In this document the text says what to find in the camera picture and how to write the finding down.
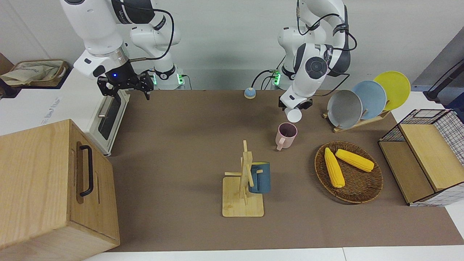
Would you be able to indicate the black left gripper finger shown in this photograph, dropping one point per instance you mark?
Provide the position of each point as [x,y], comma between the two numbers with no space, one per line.
[306,104]
[282,105]

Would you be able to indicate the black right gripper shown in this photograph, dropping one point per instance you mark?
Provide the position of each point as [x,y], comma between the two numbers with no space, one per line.
[123,76]

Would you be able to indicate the white cup steel base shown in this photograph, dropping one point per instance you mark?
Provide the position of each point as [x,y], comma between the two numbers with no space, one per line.
[293,115]

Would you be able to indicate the pink ceramic mug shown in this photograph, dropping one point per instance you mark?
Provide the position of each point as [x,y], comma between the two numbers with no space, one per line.
[286,136]

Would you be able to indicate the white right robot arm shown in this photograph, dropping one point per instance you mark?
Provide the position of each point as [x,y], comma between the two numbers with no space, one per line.
[94,29]

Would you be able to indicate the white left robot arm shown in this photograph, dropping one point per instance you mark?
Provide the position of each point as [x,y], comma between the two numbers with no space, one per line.
[311,69]

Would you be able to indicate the small blue bell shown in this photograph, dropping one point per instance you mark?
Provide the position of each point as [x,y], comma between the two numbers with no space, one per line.
[249,93]

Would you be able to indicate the grey plate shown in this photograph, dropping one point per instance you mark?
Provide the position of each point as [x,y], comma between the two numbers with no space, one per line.
[344,109]

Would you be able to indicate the wooden plate rack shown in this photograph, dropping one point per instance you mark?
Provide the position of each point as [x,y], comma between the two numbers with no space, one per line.
[362,122]

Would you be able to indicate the white toaster oven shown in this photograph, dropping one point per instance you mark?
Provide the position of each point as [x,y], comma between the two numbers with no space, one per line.
[72,108]

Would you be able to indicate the brown storage tray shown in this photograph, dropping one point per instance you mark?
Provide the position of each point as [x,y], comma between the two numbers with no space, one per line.
[62,74]

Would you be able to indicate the light blue plate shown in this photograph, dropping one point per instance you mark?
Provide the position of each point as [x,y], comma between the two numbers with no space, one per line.
[373,99]

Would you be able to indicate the yellow corn cob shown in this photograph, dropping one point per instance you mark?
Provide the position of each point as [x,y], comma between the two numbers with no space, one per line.
[335,170]
[355,160]

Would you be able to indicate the dark blue ceramic mug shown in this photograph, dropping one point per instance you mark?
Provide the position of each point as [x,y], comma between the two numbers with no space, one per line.
[261,179]

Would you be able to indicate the yellow plate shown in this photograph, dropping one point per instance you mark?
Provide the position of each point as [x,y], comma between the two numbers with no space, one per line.
[397,87]

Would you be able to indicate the beige cloth bag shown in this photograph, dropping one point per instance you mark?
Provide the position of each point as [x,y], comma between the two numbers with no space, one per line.
[32,72]

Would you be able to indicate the brown wicker basket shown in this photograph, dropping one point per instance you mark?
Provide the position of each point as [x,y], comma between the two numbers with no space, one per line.
[357,188]

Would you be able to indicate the wooden mug tree stand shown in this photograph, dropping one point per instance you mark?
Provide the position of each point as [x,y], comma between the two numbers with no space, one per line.
[243,206]

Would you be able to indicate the black stand pole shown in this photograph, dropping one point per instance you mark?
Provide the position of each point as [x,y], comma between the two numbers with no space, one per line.
[440,85]

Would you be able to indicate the brown table mat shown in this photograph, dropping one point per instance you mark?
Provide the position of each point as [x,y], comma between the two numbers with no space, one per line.
[163,217]

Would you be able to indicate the wooden cabinet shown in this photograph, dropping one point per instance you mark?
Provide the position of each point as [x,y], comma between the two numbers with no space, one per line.
[36,188]

